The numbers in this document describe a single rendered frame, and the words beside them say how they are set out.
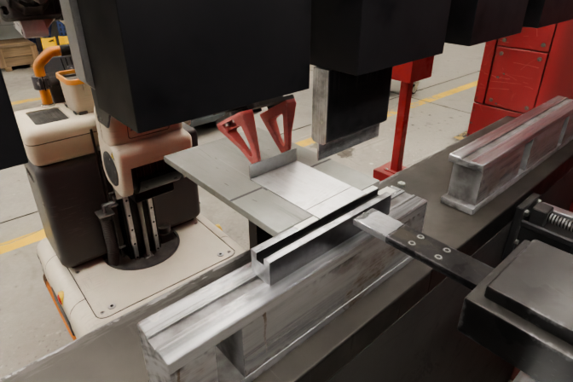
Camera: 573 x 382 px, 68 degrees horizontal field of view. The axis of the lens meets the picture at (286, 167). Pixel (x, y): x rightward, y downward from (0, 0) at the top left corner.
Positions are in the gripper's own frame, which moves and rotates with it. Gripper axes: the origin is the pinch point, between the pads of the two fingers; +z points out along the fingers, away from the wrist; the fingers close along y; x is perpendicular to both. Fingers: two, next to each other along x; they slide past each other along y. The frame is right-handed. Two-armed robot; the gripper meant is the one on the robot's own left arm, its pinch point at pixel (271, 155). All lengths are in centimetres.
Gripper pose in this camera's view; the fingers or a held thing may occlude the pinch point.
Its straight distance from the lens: 59.7
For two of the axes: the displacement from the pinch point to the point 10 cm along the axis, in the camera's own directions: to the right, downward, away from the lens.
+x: -5.9, 1.8, 7.9
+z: 3.3, 9.4, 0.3
